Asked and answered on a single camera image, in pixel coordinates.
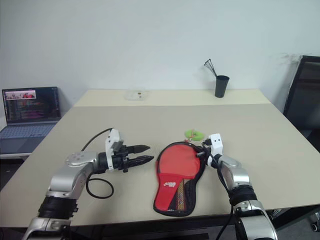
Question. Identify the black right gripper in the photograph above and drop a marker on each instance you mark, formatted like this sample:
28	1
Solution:
205	156

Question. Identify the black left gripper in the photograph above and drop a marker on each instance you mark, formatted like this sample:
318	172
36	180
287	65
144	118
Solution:
119	160

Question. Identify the red table tennis paddle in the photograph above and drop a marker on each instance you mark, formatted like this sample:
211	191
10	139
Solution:
178	162

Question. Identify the black and red paddle case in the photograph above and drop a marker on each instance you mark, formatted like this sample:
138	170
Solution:
170	186

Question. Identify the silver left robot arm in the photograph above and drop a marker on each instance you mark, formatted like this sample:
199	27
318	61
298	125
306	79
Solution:
67	180

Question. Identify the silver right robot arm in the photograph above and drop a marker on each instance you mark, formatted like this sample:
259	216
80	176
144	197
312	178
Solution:
240	180

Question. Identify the white socket plate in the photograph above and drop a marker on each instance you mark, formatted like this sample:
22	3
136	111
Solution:
135	95

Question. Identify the black plastic cup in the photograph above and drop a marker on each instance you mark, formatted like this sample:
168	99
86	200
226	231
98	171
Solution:
221	86

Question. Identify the black sticks bundle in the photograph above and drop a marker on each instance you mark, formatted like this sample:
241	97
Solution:
211	67

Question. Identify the black office chair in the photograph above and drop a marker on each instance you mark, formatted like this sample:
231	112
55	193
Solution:
305	100

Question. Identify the open grey laptop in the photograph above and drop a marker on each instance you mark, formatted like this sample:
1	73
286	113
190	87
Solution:
30	110

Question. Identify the white side desk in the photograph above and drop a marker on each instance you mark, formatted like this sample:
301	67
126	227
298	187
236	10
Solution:
12	155

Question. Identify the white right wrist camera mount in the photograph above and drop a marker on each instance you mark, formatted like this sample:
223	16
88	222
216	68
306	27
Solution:
216	143

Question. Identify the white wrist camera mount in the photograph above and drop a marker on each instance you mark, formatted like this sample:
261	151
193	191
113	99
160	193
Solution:
216	143
113	138

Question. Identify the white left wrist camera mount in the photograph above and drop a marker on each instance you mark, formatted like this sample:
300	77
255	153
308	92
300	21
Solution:
113	138

